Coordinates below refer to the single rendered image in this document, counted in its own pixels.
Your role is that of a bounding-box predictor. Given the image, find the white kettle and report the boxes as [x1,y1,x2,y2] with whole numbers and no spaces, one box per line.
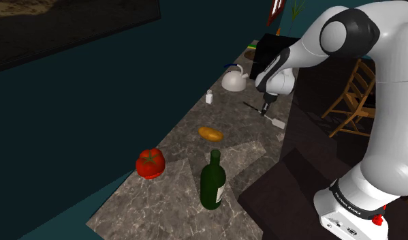
[221,63,249,93]

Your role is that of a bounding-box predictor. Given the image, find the black box appliance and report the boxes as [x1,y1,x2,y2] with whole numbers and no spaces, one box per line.
[249,33,302,81]

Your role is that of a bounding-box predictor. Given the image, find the yellow-brown potato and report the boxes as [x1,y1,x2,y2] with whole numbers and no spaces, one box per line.
[198,126,224,143]

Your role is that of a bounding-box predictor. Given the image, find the wooden chair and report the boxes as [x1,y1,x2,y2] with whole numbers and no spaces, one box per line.
[321,58,377,138]

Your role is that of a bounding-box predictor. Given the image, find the dark green wine bottle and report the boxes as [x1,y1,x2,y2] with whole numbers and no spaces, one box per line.
[200,149,227,211]

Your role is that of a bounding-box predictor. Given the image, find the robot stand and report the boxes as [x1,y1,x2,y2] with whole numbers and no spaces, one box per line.
[237,147,408,240]

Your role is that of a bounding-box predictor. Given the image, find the green potted plant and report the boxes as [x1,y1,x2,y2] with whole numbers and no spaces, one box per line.
[286,0,306,37]

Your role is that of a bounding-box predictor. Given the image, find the red tomato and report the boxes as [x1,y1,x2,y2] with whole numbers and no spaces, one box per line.
[135,148,166,180]

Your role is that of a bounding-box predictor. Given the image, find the black-handled white spatula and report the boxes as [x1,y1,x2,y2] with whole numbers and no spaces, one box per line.
[242,101,286,130]

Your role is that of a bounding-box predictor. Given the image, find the red framed wall picture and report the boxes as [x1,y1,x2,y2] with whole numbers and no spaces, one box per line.
[266,0,287,27]

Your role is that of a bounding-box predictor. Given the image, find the dark framed wall picture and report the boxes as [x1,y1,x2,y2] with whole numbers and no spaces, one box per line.
[0,0,162,74]

